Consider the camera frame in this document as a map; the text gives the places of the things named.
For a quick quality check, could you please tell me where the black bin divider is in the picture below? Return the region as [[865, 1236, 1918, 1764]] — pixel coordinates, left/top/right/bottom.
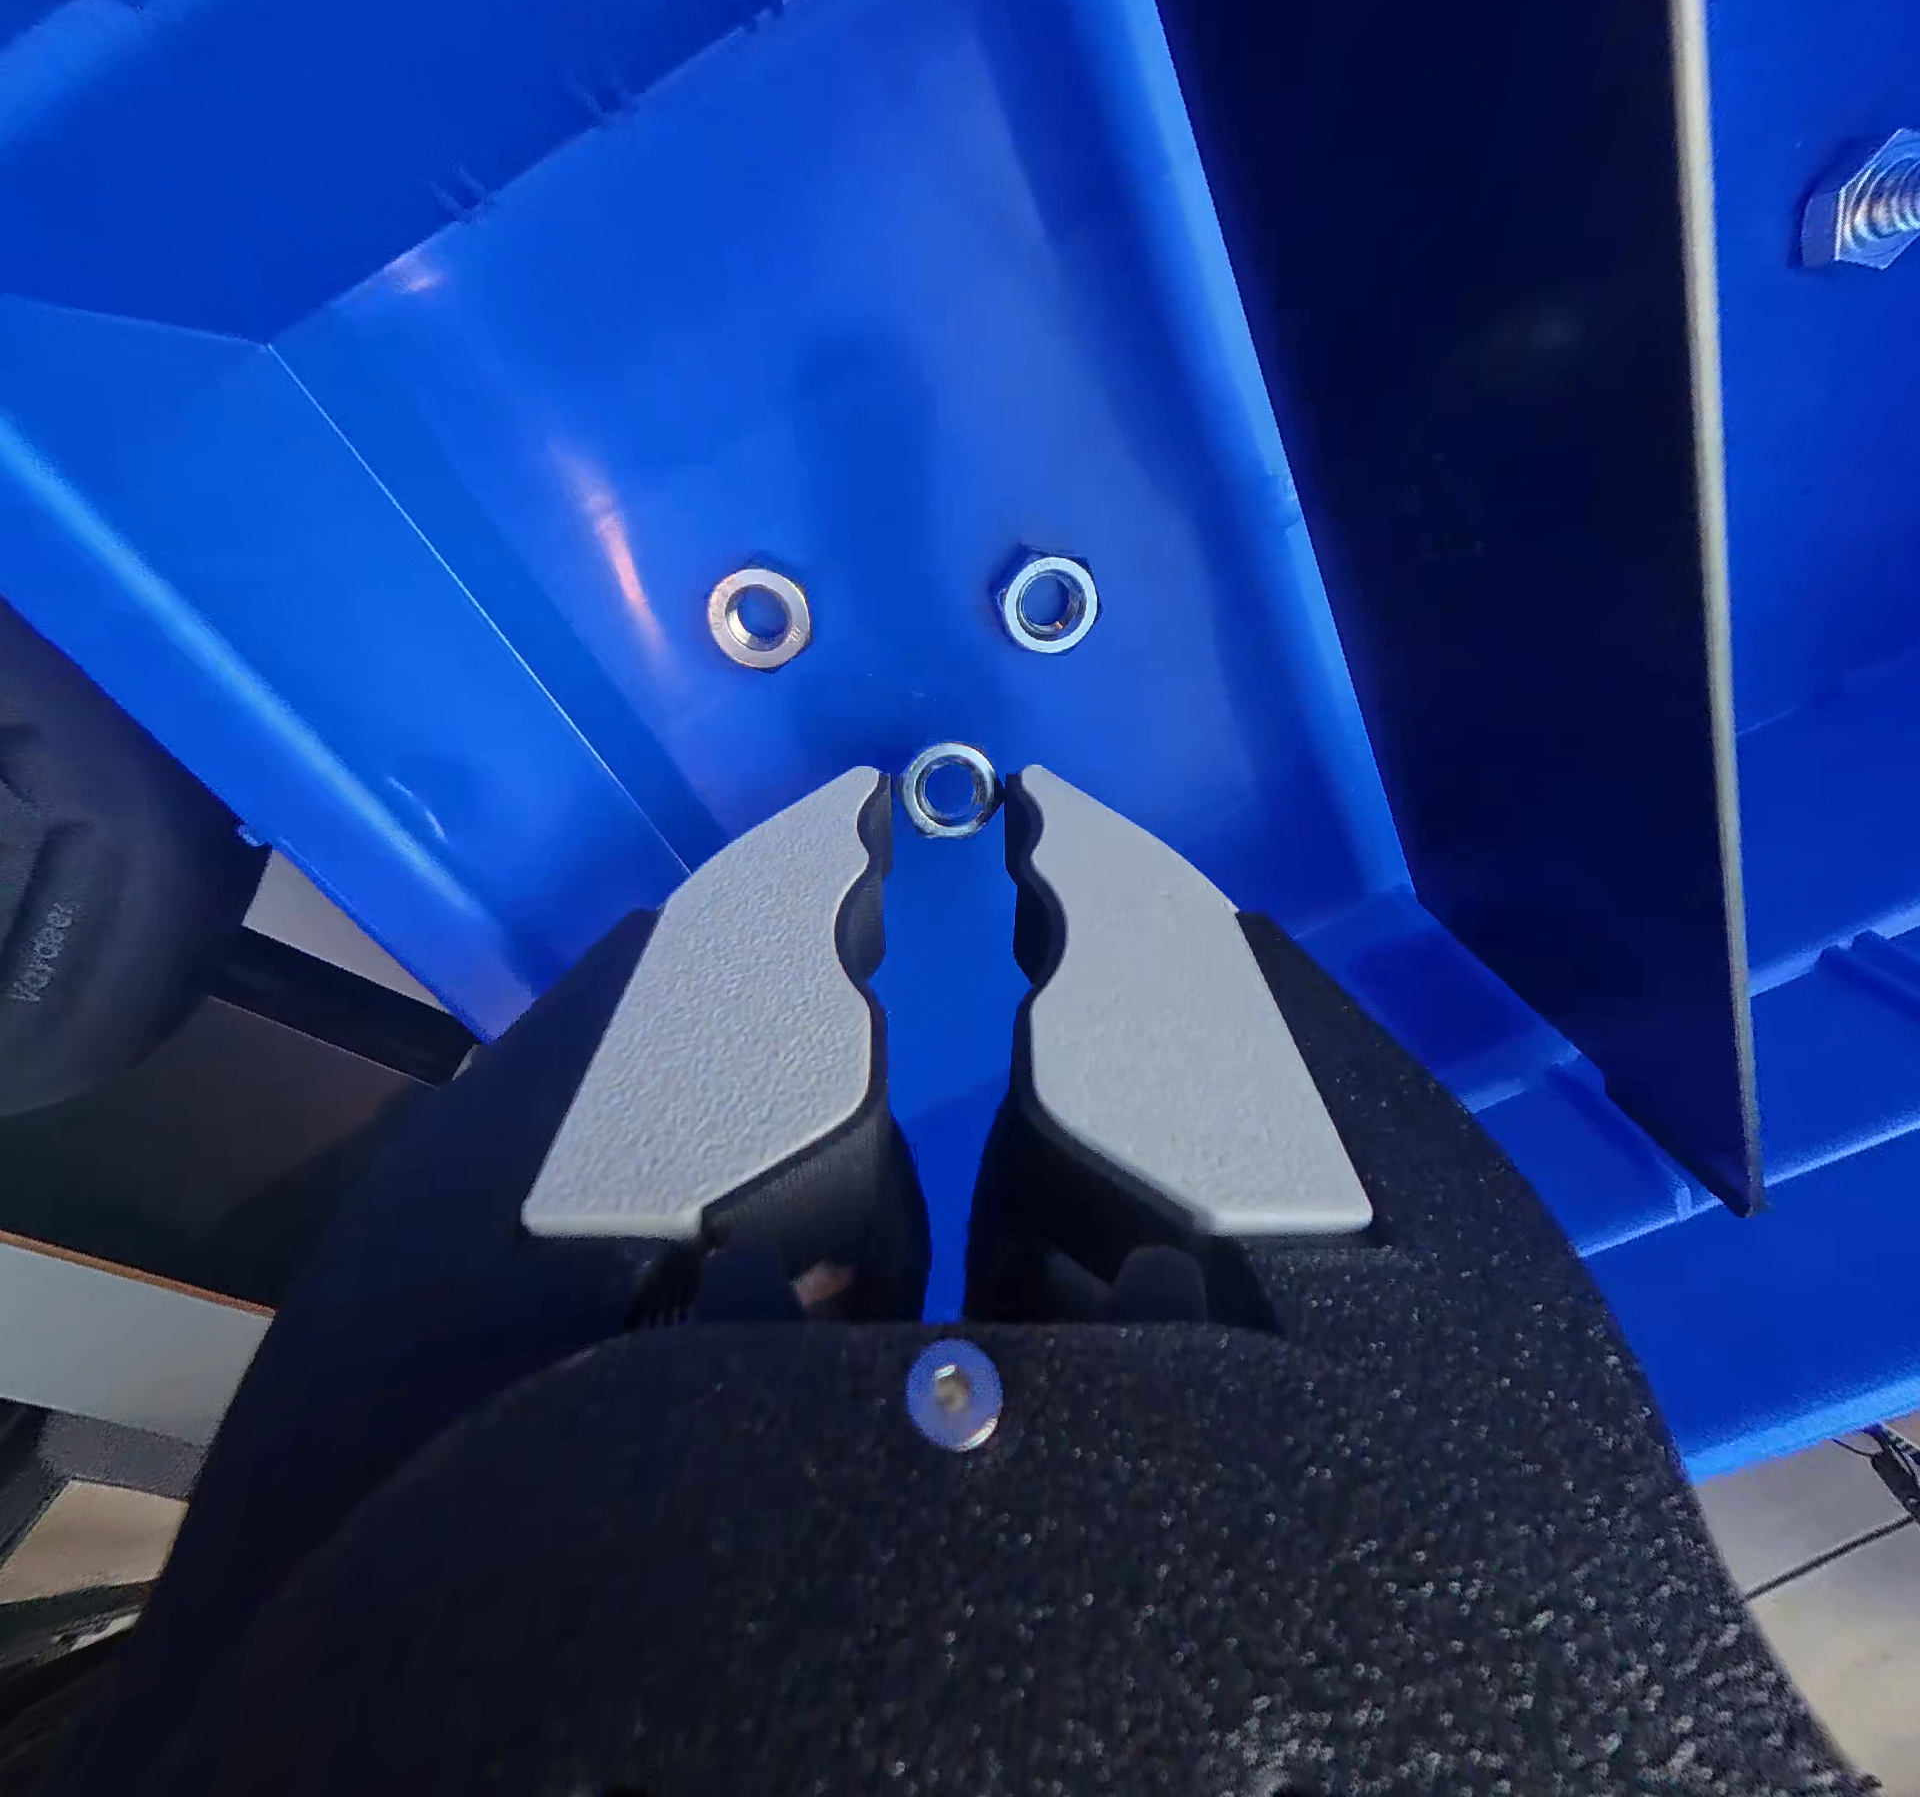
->
[[1153, 0, 1770, 1217]]

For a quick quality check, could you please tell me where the blue plastic bin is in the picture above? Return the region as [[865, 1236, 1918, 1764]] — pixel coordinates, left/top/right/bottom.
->
[[0, 0, 1920, 1491]]

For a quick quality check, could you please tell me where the steel hex bolt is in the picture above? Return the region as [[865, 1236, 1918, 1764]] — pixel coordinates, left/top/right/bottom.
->
[[1795, 124, 1920, 276]]

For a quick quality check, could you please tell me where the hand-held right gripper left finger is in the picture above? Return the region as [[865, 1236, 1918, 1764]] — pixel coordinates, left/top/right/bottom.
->
[[518, 764, 894, 1242]]

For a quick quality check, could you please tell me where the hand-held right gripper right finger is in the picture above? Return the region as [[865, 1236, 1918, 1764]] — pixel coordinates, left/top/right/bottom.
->
[[1004, 764, 1375, 1239]]

